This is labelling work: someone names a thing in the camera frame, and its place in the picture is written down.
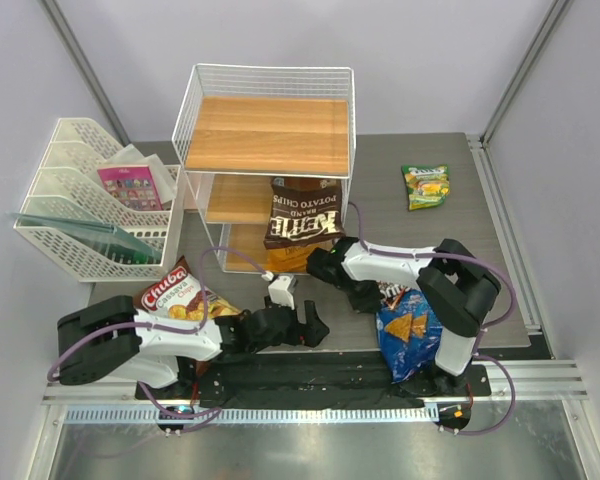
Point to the right aluminium frame post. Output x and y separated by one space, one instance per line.
551 21

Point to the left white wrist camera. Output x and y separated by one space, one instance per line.
281 288

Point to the green translucent folder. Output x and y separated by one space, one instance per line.
111 241

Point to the orange honey dijon chips bag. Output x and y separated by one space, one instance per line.
292 259

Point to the top wooden shelf board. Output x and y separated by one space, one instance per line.
271 135

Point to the white slotted cable duct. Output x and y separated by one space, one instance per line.
145 414

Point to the green yellow snack bag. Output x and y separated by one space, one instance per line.
427 186

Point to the blue Doritos chips bag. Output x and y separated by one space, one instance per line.
408 331

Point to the aluminium frame post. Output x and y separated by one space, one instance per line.
61 25
551 21

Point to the pink sticker booklet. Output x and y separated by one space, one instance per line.
133 186

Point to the brown Kettle sea salt bag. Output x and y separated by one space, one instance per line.
304 211

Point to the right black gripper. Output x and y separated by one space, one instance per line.
370 304

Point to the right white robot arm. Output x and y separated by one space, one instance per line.
460 289

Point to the left aluminium frame post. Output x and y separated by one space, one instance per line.
61 25

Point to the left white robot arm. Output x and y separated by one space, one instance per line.
113 338

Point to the brown Chuba cassava chips bag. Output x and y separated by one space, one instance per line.
180 314

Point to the white wire shelf rack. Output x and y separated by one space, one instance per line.
329 83

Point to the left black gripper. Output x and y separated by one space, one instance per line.
309 333

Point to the white plastic file organizer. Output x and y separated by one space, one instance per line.
64 186

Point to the pink flat board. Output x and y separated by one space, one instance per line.
190 200

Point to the black base mat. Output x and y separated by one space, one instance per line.
317 381

